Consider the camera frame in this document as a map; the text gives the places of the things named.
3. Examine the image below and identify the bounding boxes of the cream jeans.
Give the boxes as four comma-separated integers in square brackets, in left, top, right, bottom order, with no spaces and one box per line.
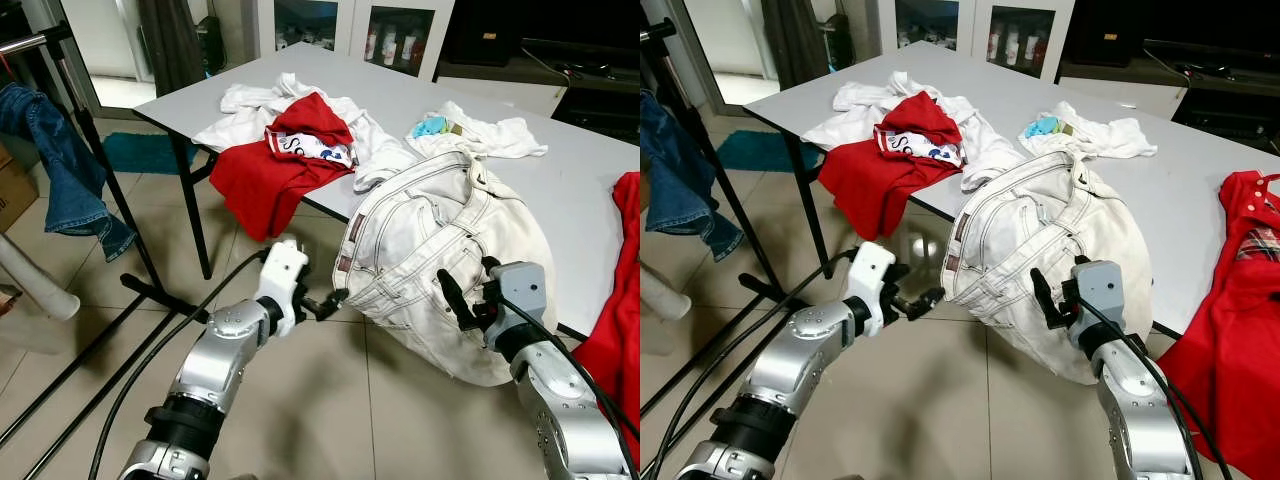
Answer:
[333,150,559,388]
[940,150,1154,386]

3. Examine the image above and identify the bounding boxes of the red t-shirt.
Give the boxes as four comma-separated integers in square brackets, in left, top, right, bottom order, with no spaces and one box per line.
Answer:
[208,92,358,243]
[818,92,966,241]

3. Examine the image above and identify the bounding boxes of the red polo shirt plaid patch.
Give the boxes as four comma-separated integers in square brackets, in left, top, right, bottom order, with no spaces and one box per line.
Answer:
[572,172,641,446]
[1155,170,1280,480]

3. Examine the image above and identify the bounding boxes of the white t-shirt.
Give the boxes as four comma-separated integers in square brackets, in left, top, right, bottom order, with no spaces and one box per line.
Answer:
[800,70,1026,193]
[192,72,421,193]
[1018,100,1159,161]
[405,100,549,161]

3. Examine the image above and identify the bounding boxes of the white garment blue print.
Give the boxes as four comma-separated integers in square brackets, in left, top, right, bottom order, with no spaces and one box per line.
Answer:
[265,130,356,169]
[875,128,963,167]

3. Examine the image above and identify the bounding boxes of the white hanging garment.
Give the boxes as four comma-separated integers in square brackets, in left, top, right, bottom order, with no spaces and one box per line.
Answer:
[640,262,691,321]
[0,232,81,323]

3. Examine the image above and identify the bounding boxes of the wooden TV stand white drawer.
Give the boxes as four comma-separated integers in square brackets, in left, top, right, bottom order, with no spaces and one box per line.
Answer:
[435,40,641,146]
[1055,40,1280,151]

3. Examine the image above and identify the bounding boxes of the teal floor mat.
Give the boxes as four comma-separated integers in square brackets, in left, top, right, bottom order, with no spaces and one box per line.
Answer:
[715,130,801,173]
[100,132,201,176]

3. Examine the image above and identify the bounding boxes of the chrome clothes rack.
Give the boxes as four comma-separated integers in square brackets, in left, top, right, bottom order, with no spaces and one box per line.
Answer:
[640,18,811,421]
[0,20,206,451]

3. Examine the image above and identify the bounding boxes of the blue denim garment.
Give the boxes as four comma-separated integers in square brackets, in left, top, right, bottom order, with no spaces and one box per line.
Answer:
[0,83,138,263]
[640,90,746,263]

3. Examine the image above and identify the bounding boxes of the white framed glass door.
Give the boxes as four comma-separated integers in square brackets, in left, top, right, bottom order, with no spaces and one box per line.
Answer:
[685,0,781,106]
[60,0,161,111]

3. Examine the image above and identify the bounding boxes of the dark grey curtain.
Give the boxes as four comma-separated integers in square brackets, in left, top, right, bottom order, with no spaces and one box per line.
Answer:
[760,0,831,91]
[138,0,206,98]

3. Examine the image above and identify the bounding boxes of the white glass-door cabinet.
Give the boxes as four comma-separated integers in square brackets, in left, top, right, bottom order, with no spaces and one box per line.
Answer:
[875,0,1076,83]
[255,0,456,83]

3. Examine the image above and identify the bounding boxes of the cardboard box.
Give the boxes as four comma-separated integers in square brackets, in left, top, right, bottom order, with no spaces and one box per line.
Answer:
[0,140,39,233]

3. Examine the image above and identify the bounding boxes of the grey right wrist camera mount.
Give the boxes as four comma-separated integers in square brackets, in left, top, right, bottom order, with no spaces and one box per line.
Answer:
[1068,260,1126,351]
[488,262,546,351]

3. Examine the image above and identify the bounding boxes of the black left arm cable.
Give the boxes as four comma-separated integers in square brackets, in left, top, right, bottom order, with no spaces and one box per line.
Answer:
[88,250,271,480]
[645,250,861,480]

